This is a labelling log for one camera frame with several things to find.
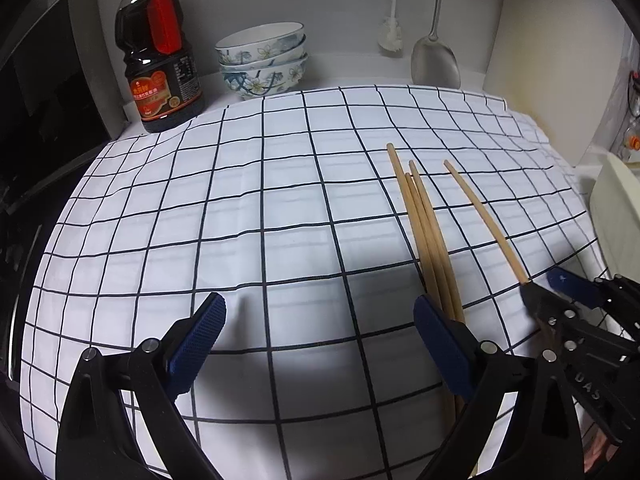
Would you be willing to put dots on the dark soy sauce bottle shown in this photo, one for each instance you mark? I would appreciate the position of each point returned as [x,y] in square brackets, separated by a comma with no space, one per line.
[165,100]

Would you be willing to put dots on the white plastic container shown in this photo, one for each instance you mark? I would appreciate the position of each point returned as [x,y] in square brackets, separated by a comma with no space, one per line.
[615,210]

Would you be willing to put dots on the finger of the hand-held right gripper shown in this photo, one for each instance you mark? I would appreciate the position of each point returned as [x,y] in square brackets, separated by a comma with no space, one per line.
[570,284]
[545,310]

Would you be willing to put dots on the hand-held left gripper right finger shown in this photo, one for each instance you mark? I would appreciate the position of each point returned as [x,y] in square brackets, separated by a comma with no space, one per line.
[442,347]

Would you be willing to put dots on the white black checked cloth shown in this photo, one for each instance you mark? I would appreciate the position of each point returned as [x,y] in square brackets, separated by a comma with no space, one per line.
[250,210]

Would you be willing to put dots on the black kitchen appliance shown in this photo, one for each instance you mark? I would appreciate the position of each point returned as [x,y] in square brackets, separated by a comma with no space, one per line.
[40,110]

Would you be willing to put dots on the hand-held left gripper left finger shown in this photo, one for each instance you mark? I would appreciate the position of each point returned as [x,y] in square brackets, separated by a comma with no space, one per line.
[200,335]

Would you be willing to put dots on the metal spatula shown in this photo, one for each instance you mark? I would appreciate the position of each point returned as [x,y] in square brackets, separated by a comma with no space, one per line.
[435,60]

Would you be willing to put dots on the white cutting board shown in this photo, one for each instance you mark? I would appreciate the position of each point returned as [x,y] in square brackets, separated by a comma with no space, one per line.
[550,60]

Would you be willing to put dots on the white dish brush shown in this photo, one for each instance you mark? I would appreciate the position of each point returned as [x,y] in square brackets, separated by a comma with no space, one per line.
[390,35]

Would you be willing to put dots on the person's right hand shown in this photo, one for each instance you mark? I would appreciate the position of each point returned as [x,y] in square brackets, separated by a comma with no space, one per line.
[600,455]

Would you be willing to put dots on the wooden chopstick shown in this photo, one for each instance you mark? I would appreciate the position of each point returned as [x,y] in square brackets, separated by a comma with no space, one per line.
[406,205]
[422,235]
[487,220]
[434,222]

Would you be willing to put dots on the gas pipe with valves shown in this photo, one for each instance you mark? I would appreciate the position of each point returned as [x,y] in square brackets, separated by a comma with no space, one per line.
[635,105]

